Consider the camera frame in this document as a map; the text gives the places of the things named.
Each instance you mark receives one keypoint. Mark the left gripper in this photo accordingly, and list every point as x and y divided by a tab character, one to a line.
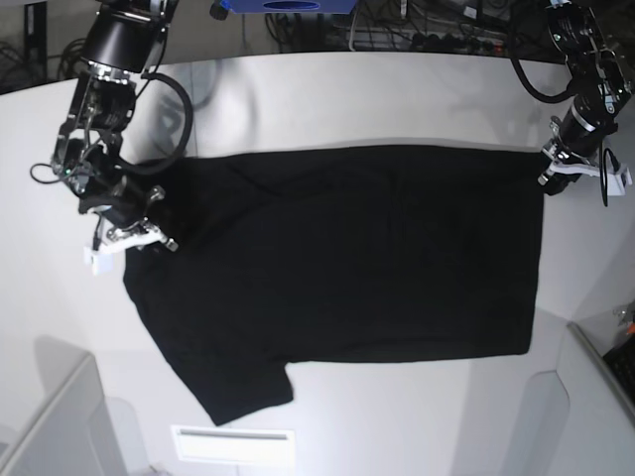
564	167

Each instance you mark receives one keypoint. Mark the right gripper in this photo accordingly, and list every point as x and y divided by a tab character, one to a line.
121	202

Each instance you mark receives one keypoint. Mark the black T-shirt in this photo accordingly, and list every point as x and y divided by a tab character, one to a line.
384	254

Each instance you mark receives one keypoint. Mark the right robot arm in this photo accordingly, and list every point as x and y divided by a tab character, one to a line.
127	38

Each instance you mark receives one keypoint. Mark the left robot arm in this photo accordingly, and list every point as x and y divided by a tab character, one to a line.
601	84

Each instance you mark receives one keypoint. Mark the black power strip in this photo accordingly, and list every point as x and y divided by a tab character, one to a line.
415	42

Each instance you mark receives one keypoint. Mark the black keyboard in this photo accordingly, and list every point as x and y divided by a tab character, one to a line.
621	362

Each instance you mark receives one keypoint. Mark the blue box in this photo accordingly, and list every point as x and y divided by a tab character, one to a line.
289	6

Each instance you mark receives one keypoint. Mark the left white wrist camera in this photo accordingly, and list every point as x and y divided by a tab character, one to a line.
618	182

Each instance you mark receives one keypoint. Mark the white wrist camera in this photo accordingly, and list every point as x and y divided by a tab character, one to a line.
100	260
618	182

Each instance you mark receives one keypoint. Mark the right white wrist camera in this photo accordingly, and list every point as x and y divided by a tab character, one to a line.
100	260

